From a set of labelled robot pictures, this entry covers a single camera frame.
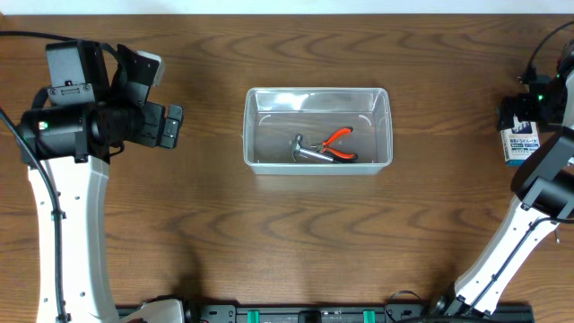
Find blue white cardboard box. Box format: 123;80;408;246
500;122;541;167

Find clear plastic container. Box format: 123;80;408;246
243;87;394;175

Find small claw hammer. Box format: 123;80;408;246
291;134;339;163

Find red handled pliers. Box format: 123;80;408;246
311;127;358;162

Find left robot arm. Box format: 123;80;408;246
17;39;187;322

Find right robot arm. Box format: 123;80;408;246
426;43;573;322

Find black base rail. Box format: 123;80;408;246
116;302;535;323

